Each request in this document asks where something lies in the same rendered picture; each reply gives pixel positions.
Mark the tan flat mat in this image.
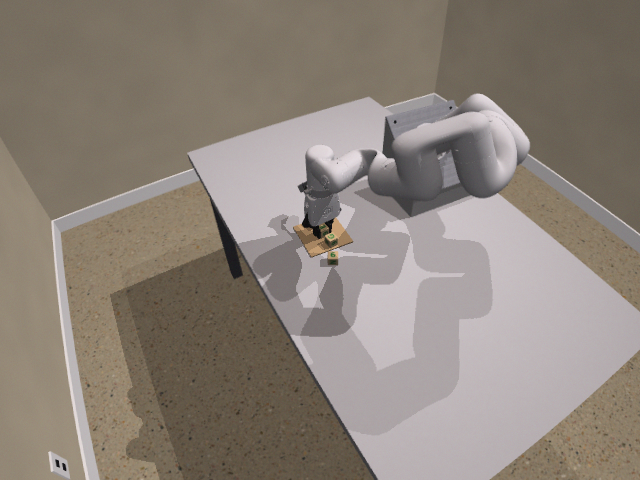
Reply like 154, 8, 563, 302
293, 217, 353, 258

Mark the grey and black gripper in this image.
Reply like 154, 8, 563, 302
302, 193, 342, 239

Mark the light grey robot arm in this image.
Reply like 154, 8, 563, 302
298, 94, 530, 201

